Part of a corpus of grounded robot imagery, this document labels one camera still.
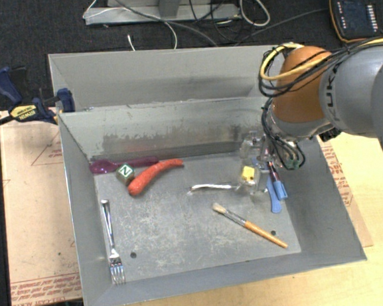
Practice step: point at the metal fork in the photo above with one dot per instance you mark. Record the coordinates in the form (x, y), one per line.
(110, 229)

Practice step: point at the metal spoon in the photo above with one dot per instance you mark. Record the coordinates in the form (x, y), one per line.
(211, 187)

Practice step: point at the small yellow block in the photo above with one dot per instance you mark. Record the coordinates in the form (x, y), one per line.
(250, 173)

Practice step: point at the grey metal bin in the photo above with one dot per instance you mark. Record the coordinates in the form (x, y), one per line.
(192, 235)

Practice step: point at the blue plastic knife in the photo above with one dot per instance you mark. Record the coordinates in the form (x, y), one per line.
(276, 205)

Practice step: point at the orange-red toy sausage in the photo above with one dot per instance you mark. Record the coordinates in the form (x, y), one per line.
(147, 177)

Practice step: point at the purple plastic spoon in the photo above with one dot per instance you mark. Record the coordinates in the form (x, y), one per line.
(102, 165)

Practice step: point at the blue marker pen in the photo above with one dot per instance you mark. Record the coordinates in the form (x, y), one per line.
(279, 188)

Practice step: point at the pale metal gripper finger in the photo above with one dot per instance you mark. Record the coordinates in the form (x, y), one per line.
(259, 186)
(249, 146)

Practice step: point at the green letter toy block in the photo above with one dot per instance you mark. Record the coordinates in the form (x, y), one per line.
(125, 173)

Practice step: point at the black cylinder on white bracket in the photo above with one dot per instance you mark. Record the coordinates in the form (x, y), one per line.
(330, 134)

